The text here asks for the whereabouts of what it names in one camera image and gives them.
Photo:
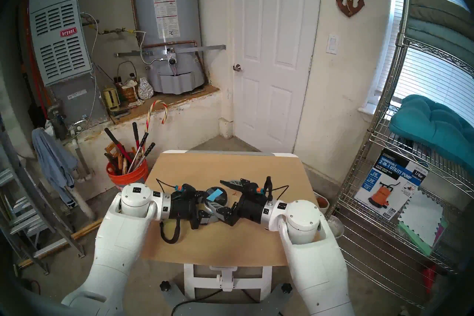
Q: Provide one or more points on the grey green folded cushion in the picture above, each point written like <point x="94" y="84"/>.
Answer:
<point x="437" y="37"/>

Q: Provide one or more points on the flexible metal conduit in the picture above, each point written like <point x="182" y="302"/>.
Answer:
<point x="95" y="59"/>

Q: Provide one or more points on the silver door knob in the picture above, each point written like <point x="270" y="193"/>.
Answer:
<point x="237" y="68"/>

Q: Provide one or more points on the small round cup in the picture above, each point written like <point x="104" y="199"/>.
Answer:
<point x="322" y="203"/>

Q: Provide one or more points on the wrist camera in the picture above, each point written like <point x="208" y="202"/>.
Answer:
<point x="253" y="190"/>
<point x="187" y="189"/>

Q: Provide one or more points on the white window blinds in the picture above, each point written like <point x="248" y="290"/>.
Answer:
<point x="426" y="78"/>

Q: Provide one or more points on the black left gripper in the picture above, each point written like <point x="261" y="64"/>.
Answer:
<point x="185" y="206"/>

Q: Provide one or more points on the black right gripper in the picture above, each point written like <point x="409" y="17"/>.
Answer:
<point x="251" y="208"/>

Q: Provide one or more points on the wooden pole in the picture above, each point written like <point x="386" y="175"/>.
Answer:
<point x="83" y="231"/>

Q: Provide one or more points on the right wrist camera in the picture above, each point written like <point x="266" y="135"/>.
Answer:
<point x="253" y="190"/>

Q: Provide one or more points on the aluminium ladder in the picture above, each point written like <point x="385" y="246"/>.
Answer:
<point x="5" y="178"/>

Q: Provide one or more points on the black table adjustment knob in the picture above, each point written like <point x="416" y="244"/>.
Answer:
<point x="165" y="286"/>
<point x="286" y="288"/>

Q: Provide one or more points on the pale round bowl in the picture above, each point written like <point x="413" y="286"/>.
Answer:
<point x="336" y="226"/>

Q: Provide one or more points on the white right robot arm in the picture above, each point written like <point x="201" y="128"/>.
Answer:
<point x="314" y="256"/>

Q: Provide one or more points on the olive folded cushion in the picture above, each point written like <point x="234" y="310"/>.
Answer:
<point x="440" y="8"/>

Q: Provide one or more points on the orange plastic bucket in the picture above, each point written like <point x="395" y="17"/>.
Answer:
<point x="126" y="178"/>

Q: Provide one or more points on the white window sill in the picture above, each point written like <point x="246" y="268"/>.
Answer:
<point x="369" y="111"/>

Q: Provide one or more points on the white panel door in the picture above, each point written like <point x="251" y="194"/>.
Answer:
<point x="276" y="59"/>

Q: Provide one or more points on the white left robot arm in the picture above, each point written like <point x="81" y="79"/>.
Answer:
<point x="118" y="245"/>

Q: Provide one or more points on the wooden platform board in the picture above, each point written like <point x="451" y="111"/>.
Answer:
<point x="185" y="96"/>

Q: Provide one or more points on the utility pump box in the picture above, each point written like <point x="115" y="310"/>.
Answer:
<point x="389" y="189"/>

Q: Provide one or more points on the white zigzag edged sheet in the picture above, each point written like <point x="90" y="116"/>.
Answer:
<point x="420" y="215"/>

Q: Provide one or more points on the teal tufted cushion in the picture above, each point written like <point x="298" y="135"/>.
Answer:
<point x="429" y="126"/>

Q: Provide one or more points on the brass gas pipe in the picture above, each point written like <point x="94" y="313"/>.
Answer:
<point x="116" y="31"/>

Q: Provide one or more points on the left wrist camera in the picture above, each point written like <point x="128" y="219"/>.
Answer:
<point x="187" y="189"/>

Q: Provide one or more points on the black jar lid blue tape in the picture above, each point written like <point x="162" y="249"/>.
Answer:
<point x="213" y="200"/>

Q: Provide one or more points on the grey Bryant furnace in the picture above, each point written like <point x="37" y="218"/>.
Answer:
<point x="59" y="56"/>

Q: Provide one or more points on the wooden top work table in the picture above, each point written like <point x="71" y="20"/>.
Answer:
<point x="222" y="245"/>
<point x="227" y="276"/>

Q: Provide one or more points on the striped candy cane decoration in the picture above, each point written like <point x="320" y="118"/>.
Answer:
<point x="166" y="111"/>

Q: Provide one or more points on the green foam sheet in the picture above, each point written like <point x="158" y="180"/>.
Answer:
<point x="418" y="241"/>

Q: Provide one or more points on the small red object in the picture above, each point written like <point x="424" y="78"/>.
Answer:
<point x="429" y="278"/>

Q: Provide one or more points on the white PVC pipe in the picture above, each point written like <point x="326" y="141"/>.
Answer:
<point x="81" y="204"/>

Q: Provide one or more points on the yellow kettle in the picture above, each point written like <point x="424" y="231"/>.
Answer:
<point x="111" y="98"/>

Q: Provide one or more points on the crumpled foil bundle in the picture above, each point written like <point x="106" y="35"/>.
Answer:
<point x="145" y="90"/>

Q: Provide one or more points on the blue hanging towel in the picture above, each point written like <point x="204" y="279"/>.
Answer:
<point x="53" y="163"/>

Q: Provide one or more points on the white light switch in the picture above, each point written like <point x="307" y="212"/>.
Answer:
<point x="332" y="44"/>

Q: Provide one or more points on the black grip metal tool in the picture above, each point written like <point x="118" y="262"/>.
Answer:
<point x="143" y="137"/>
<point x="150" y="148"/>

